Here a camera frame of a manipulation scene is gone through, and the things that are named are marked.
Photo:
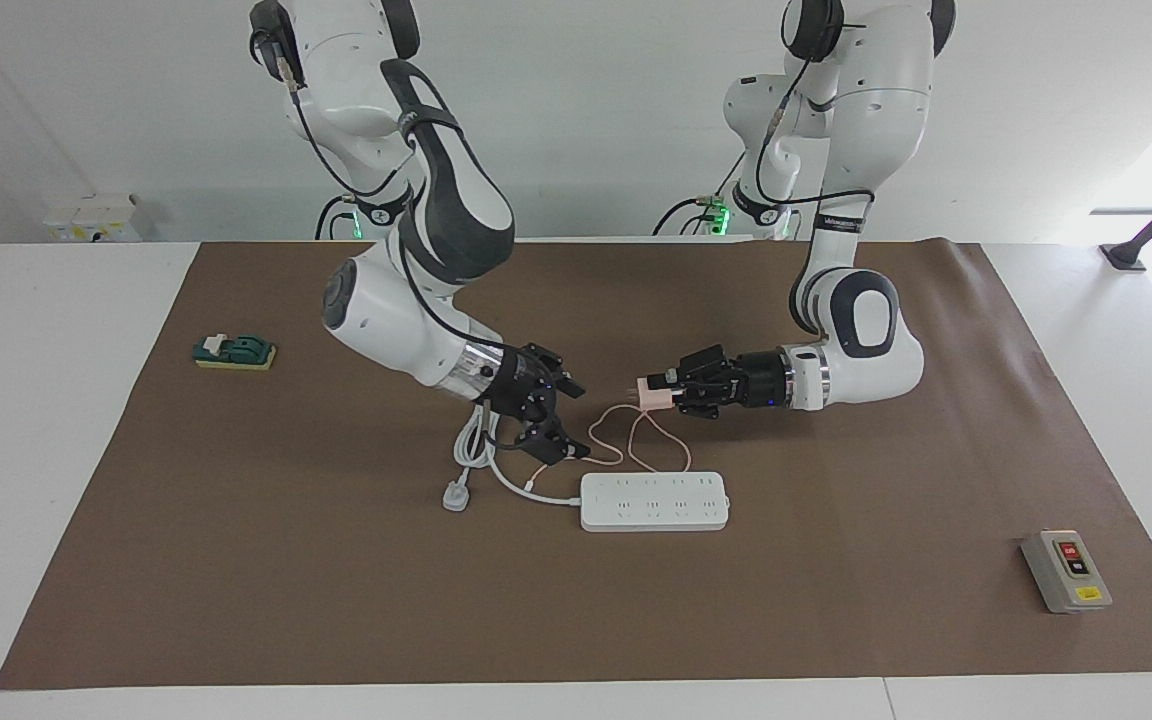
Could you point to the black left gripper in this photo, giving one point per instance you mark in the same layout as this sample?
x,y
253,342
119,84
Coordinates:
x,y
741,382

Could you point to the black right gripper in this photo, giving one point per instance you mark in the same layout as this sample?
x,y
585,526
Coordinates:
x,y
516,390

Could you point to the pink usb charger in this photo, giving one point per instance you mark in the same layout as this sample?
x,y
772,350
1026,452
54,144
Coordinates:
x,y
654,393

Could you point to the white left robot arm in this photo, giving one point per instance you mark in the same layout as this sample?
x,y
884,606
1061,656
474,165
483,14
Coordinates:
x,y
876,320

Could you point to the white power strip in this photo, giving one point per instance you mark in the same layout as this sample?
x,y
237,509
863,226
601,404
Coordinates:
x,y
656,500

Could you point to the brown table mat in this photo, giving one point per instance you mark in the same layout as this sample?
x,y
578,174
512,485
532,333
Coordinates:
x,y
536,620

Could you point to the green knife switch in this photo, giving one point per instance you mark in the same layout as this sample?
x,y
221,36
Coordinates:
x,y
241,350

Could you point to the grey on-off switch box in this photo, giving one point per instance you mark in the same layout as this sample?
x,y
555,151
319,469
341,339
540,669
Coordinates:
x,y
1066,575

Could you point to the white wall socket box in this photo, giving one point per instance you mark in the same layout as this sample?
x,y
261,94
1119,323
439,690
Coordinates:
x,y
86,225

